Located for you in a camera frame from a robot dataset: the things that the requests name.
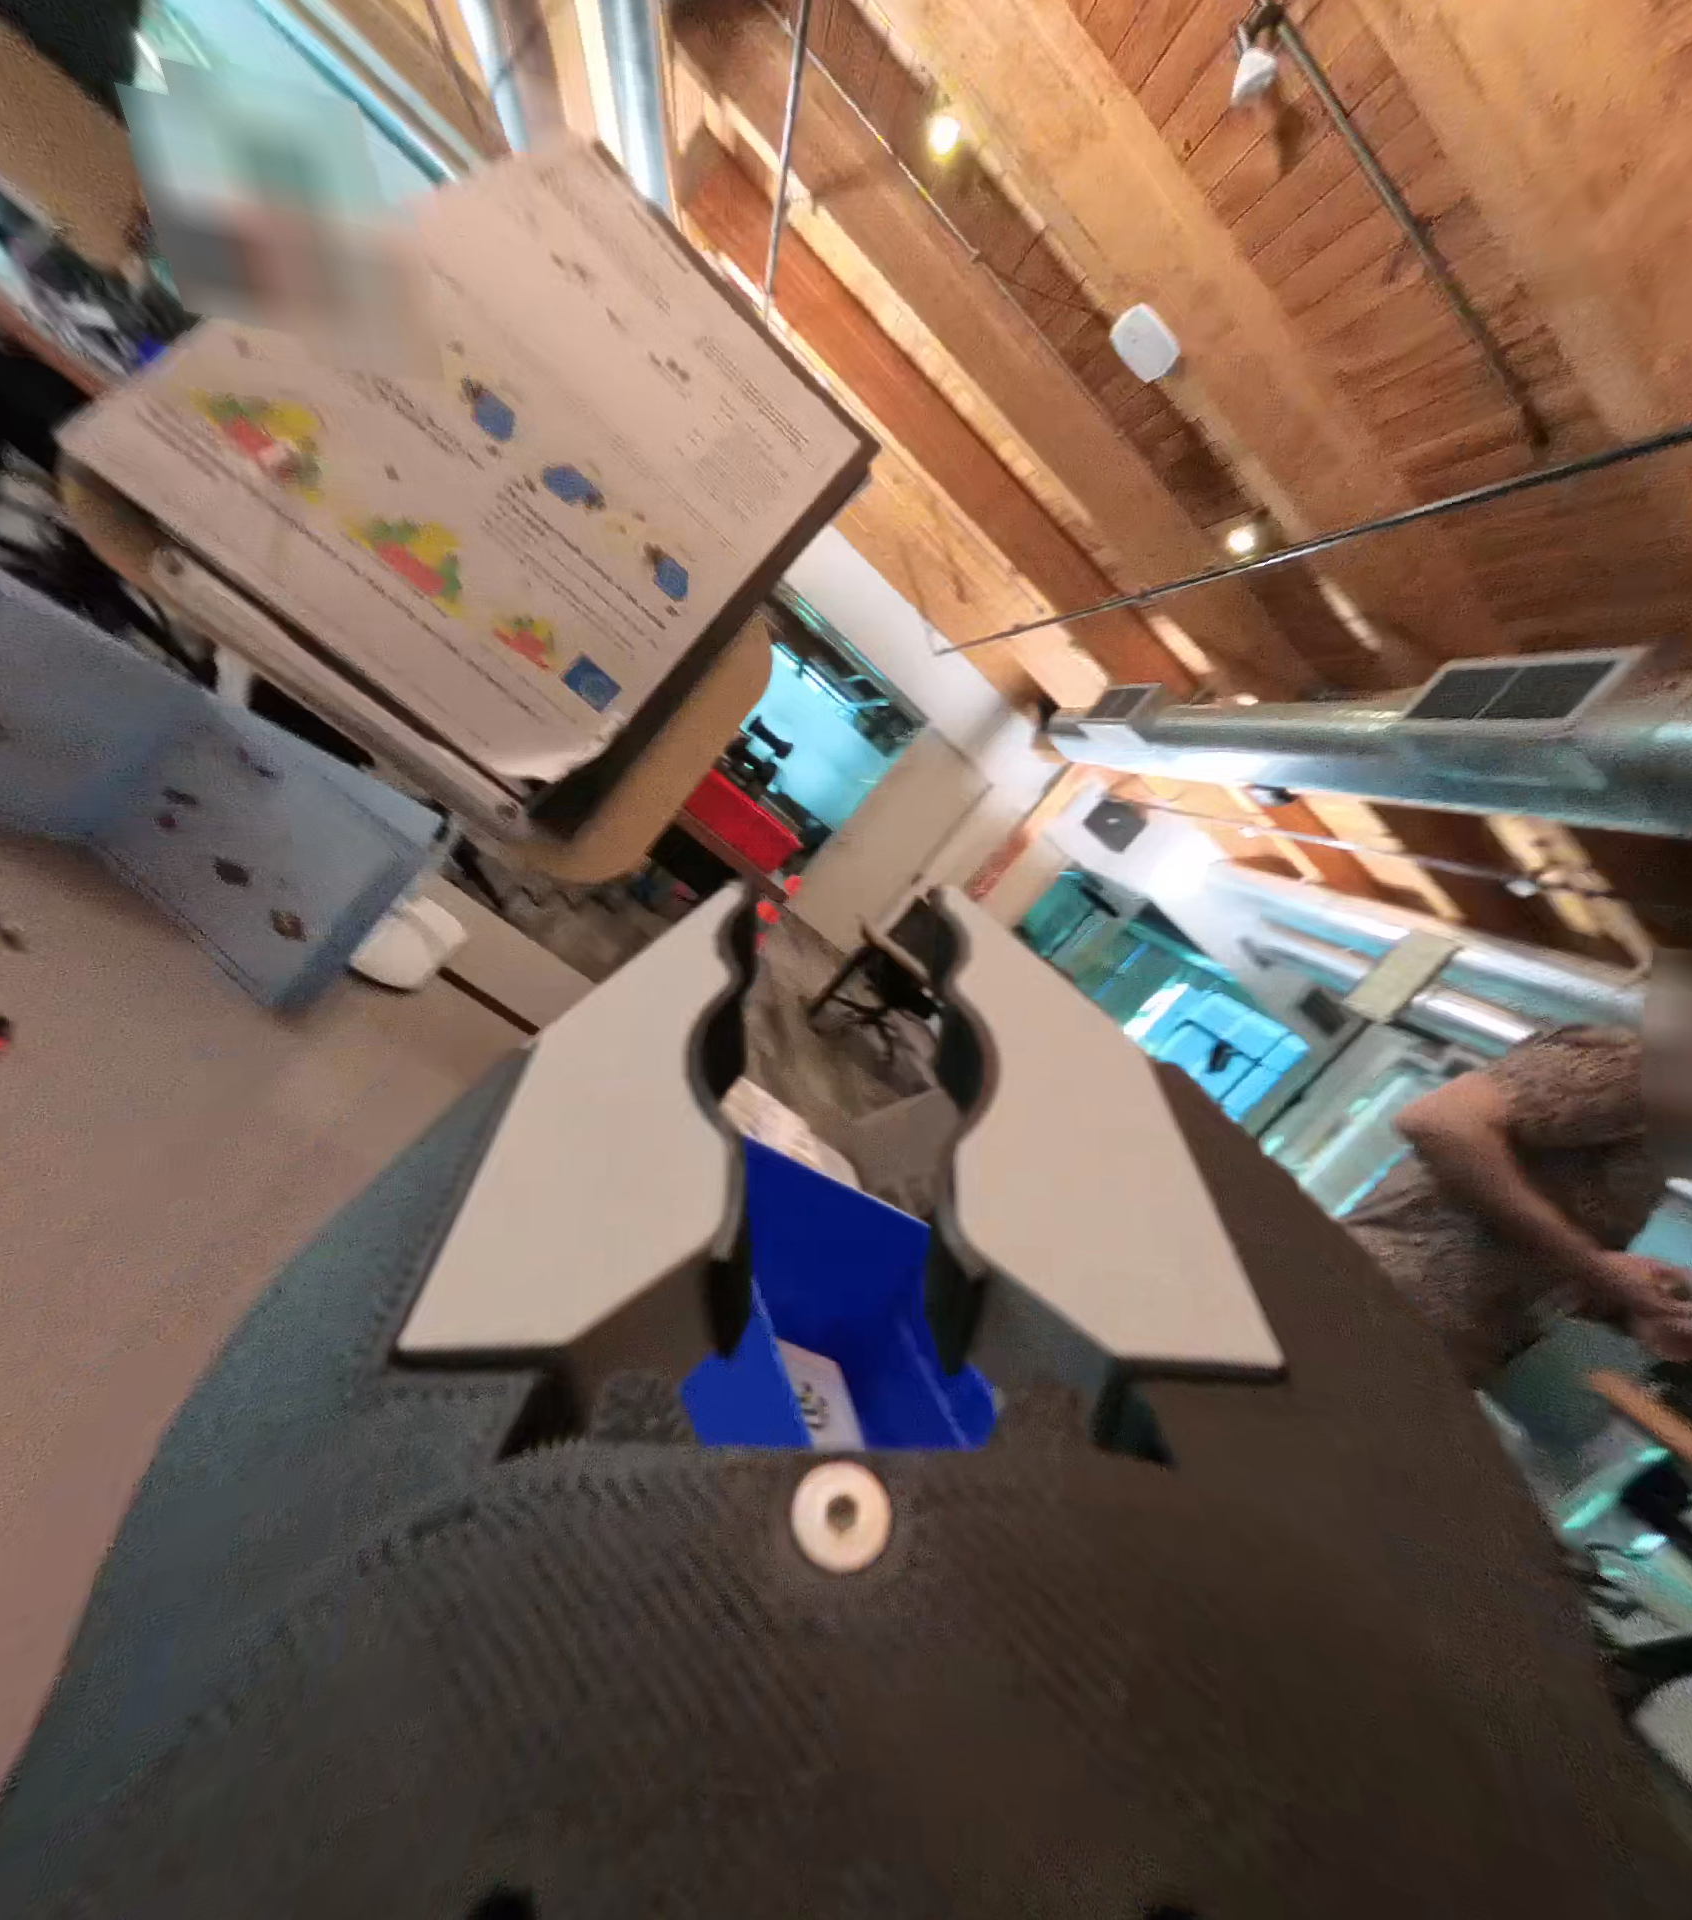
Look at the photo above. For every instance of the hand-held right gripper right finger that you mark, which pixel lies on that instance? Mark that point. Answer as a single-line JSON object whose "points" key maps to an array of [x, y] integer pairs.
{"points": [[1117, 1214]]}

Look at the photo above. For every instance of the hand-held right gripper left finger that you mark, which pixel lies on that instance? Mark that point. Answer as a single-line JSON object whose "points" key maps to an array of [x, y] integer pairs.
{"points": [[576, 1201]]}

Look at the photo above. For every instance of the lego instruction booklet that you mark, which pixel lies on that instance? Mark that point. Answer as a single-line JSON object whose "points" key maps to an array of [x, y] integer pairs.
{"points": [[110, 781]]}

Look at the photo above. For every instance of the blue plastic bin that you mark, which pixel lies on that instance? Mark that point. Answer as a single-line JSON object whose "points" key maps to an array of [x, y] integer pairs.
{"points": [[830, 1291]]}

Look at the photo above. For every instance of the white stand base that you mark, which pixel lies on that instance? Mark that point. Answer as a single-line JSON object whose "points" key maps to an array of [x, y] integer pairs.
{"points": [[410, 939]]}

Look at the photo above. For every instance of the black office chair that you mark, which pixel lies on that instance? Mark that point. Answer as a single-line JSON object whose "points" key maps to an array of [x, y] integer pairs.
{"points": [[890, 974]]}

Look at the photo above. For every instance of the red tool cabinet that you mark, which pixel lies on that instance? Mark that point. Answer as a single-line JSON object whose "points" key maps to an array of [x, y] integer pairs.
{"points": [[740, 819]]}

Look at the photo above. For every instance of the beige document stand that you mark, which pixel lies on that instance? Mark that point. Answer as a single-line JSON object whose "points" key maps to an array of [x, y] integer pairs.
{"points": [[636, 789]]}

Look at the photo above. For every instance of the printed instruction sheet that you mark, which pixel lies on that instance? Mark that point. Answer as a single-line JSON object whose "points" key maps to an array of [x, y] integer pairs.
{"points": [[487, 451]]}

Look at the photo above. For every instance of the white ceiling sensor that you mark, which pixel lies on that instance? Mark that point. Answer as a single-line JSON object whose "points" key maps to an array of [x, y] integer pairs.
{"points": [[1142, 342]]}

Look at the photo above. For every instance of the ceiling spot lamp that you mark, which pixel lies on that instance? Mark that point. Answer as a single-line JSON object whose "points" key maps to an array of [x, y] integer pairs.
{"points": [[1251, 69]]}

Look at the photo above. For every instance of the metal ceiling duct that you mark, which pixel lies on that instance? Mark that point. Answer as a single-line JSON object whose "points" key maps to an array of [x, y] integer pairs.
{"points": [[1386, 734]]}

